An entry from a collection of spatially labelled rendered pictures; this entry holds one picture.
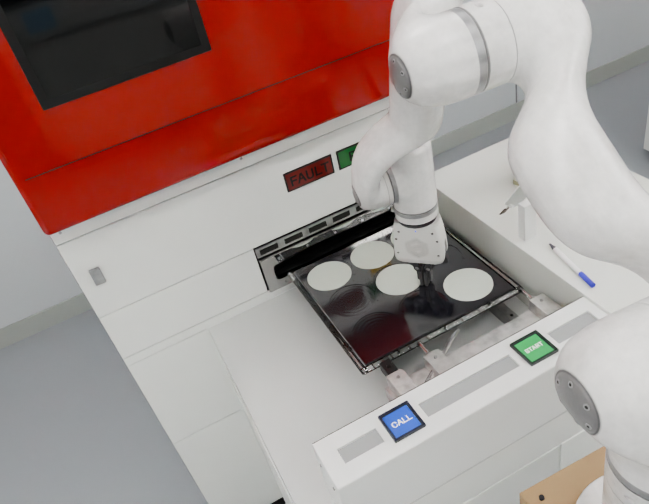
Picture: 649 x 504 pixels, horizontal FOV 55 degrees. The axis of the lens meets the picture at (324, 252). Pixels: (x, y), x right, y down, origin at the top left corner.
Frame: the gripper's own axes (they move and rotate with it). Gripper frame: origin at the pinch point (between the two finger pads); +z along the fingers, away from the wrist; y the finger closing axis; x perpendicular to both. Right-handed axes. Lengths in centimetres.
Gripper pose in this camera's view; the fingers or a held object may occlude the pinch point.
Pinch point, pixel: (425, 274)
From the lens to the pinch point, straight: 132.3
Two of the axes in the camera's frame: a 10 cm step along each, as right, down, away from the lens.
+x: 3.5, -6.3, 6.9
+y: 9.1, 0.8, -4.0
